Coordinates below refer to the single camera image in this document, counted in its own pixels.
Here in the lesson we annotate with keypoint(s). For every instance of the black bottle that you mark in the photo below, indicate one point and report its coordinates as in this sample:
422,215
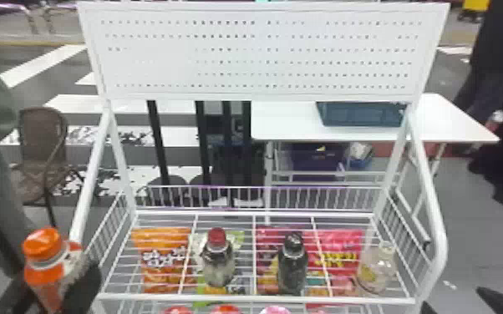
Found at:
292,265

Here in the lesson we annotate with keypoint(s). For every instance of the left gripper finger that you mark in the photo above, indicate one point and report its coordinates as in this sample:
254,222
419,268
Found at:
17,302
82,287

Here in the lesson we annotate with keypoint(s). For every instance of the black post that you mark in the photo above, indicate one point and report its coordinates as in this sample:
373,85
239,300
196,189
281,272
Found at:
158,144
203,144

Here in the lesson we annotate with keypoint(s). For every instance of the white side table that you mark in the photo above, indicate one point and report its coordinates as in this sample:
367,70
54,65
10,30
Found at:
449,120

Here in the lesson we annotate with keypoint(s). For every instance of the orange snack packet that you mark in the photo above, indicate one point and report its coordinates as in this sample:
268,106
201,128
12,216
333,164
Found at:
159,245

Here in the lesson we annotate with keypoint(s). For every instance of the red snack packet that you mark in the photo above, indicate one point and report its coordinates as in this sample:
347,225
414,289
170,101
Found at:
267,245

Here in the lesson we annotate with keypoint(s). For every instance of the blue tray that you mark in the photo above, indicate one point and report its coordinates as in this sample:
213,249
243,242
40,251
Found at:
359,114

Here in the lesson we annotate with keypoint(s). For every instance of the orange bottle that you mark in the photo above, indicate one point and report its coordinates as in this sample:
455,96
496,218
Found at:
43,250

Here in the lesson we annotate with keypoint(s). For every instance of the blue crate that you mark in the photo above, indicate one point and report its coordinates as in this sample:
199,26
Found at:
317,160

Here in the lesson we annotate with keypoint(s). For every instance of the clear bottle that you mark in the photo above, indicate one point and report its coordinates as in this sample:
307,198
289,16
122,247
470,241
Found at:
375,269

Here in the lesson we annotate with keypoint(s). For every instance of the pink snack packet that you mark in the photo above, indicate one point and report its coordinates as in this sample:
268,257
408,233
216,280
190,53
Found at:
341,250

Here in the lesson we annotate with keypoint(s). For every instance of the green snack packet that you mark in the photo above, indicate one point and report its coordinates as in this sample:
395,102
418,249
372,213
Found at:
236,239

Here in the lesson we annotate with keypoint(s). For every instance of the brown chair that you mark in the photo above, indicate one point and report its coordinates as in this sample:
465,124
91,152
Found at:
41,149

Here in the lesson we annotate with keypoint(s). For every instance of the red capped bottle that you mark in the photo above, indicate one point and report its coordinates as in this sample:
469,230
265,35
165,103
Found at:
217,258

